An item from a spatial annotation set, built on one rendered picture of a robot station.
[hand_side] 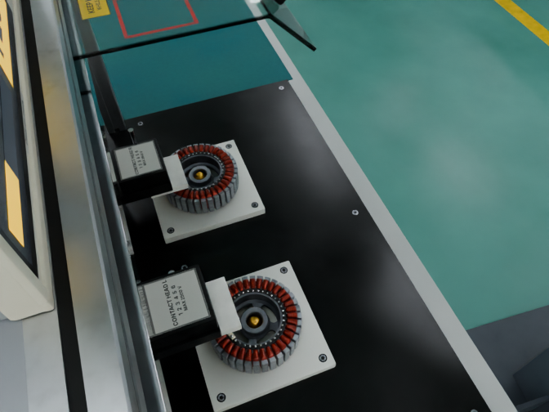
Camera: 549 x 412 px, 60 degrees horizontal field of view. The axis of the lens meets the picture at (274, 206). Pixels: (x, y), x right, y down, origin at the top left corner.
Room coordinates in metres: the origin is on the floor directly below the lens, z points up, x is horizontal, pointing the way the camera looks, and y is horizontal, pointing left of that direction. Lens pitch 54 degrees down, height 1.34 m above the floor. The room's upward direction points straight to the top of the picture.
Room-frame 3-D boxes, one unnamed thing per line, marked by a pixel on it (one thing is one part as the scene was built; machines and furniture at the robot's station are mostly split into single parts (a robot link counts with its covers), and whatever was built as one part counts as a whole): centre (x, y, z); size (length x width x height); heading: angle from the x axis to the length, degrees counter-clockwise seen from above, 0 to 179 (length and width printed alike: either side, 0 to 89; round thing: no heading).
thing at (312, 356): (0.23, 0.02, 0.78); 0.15 x 0.15 x 0.01; 21
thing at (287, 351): (0.23, 0.02, 0.80); 0.11 x 0.11 x 0.04
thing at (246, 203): (0.45, 0.11, 0.78); 0.15 x 0.15 x 0.01; 21
